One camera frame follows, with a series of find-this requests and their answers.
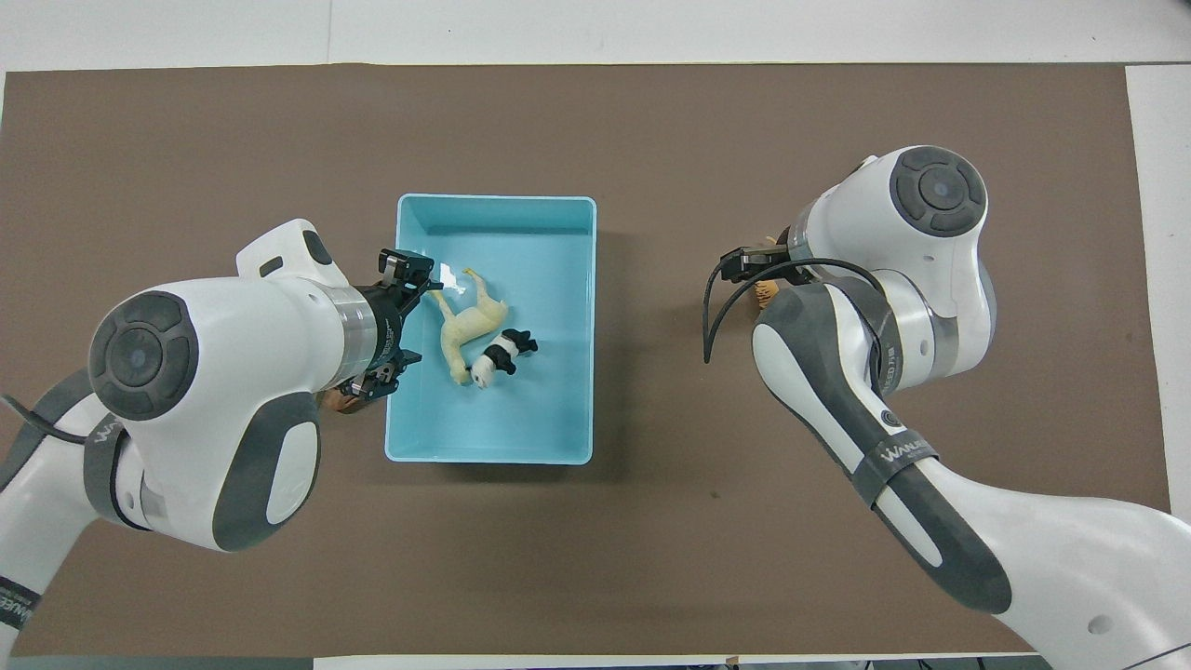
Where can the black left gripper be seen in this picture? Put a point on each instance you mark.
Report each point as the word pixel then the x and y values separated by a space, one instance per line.
pixel 389 326

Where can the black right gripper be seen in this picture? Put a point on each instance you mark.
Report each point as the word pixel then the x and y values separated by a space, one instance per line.
pixel 744 262

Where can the orange striped tiger toy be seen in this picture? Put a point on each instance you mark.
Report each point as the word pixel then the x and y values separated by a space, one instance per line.
pixel 765 296

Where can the cream white horse toy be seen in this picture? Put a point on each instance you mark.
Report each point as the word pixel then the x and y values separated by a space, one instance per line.
pixel 470 326

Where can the brown lion toy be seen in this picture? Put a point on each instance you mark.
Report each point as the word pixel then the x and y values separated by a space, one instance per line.
pixel 340 402

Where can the black white panda toy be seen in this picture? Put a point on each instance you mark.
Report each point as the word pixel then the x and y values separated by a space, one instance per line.
pixel 502 354

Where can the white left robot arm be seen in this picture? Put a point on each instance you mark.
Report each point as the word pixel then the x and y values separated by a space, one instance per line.
pixel 233 344

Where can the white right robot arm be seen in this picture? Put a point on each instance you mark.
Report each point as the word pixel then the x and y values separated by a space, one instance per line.
pixel 930 270

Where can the light blue storage box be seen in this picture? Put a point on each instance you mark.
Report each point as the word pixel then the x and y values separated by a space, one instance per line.
pixel 540 419

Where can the brown table mat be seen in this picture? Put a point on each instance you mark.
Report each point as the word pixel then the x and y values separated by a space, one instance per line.
pixel 651 121

